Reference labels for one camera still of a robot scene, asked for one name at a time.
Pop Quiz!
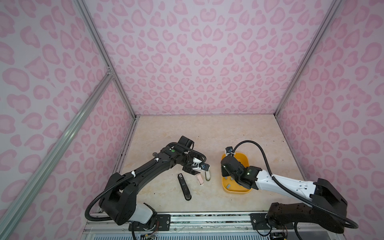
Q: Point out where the pink mini stapler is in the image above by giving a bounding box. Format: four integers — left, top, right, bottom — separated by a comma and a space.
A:
196, 174, 204, 186

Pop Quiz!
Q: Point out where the diagonal aluminium frame bar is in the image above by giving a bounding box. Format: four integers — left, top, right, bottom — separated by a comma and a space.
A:
1, 73, 113, 240

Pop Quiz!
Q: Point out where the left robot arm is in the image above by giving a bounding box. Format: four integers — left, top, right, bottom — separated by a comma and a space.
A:
86, 136, 210, 230

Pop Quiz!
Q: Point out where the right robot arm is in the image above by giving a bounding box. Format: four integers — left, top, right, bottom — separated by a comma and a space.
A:
221, 154, 348, 234

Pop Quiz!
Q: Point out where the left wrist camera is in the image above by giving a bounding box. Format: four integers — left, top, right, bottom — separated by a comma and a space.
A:
192, 158, 210, 172

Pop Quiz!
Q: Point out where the yellow plastic tray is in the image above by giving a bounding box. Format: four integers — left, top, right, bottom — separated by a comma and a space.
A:
222, 153, 251, 195

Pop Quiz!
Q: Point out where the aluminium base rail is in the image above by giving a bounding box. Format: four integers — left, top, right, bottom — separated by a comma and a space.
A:
81, 212, 345, 240

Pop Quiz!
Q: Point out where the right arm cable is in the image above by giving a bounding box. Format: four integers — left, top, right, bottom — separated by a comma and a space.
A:
232, 140, 359, 229

